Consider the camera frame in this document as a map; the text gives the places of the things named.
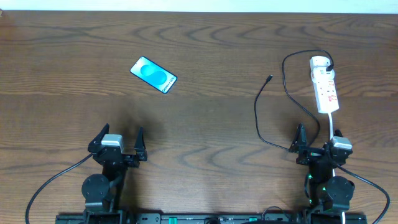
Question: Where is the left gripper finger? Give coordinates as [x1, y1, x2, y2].
[134, 126, 147, 161]
[88, 123, 109, 153]

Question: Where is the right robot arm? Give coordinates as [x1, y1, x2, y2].
[289, 124, 355, 223]

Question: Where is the blue Samsung Galaxy smartphone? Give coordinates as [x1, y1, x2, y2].
[130, 56, 177, 94]

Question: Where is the white USB wall charger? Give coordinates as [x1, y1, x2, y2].
[310, 56, 335, 76]

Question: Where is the black USB charging cable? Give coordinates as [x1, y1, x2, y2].
[254, 49, 335, 151]

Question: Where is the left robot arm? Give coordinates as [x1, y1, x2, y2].
[81, 124, 147, 223]

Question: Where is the white power strip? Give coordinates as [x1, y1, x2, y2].
[311, 67, 339, 114]

